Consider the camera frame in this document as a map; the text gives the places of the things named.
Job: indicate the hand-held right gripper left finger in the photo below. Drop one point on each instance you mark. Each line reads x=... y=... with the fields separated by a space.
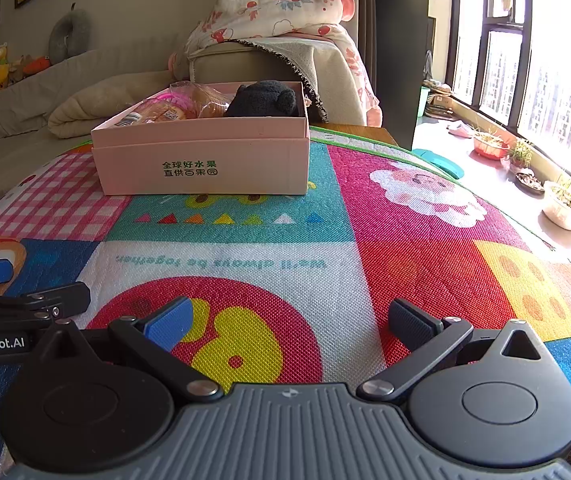
x=170 y=322

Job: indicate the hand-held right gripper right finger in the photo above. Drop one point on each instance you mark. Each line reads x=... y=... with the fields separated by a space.
x=410 y=325

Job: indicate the pink cardboard box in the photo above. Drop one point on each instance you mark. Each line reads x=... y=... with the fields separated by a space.
x=205 y=170

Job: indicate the bread packet with barcode label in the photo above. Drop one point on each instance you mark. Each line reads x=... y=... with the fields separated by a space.
x=158 y=111

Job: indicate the clear bread packet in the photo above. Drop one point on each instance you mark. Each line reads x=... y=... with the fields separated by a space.
x=210 y=105

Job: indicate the black plush toy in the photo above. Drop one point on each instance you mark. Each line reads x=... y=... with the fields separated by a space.
x=260 y=100

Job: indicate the colourful printed play mat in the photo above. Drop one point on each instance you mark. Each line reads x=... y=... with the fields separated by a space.
x=290 y=260

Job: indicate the teal slipper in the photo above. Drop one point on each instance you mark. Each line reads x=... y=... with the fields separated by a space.
x=438 y=162

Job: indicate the beige covered sofa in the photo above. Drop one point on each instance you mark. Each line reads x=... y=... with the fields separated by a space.
x=10 y=110

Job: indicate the dark dish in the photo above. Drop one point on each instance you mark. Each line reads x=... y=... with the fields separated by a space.
x=530 y=182

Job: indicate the white plant pot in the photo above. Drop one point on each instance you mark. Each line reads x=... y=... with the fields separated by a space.
x=565 y=212

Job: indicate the red plant pot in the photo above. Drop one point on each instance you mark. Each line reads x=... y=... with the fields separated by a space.
x=490 y=149

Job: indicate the folded beige blanket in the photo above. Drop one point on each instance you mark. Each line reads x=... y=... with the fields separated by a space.
x=95 y=105

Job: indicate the small potted plant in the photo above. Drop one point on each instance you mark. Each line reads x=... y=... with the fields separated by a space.
x=520 y=157

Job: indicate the pink slipper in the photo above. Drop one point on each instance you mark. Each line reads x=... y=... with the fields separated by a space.
x=460 y=130

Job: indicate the orange carrot toy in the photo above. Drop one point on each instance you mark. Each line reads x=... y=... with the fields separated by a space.
x=35 y=66

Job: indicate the green cup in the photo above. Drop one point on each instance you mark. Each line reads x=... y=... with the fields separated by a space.
x=424 y=102

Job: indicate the grey neck pillow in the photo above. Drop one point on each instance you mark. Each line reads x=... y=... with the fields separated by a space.
x=60 y=40

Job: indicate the beige sofa armrest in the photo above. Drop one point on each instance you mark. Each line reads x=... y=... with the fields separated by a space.
x=235 y=67

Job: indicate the beige fringed cloth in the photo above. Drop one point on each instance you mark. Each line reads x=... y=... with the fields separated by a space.
x=325 y=75

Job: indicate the brown curtain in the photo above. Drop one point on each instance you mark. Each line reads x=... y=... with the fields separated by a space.
x=365 y=0

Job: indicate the white floral blanket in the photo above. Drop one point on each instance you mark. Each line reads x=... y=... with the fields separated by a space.
x=275 y=7

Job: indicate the black window frame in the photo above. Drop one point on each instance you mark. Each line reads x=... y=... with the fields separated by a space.
x=528 y=35

